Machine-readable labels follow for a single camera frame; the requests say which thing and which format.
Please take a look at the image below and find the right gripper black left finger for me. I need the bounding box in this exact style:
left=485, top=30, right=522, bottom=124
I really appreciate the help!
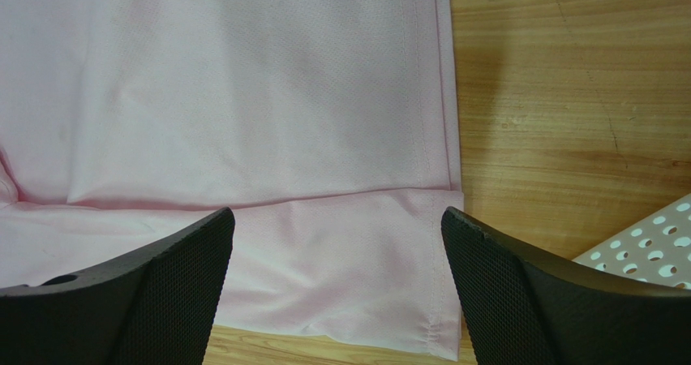
left=1, top=208, right=235, bottom=364

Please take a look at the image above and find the pink t shirt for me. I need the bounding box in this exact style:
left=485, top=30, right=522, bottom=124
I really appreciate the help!
left=1, top=0, right=463, bottom=360

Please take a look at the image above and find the white perforated plastic basket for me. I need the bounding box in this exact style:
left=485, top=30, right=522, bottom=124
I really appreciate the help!
left=573, top=195, right=690, bottom=290

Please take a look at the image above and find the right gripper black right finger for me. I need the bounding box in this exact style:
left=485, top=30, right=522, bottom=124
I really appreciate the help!
left=440, top=207, right=690, bottom=364

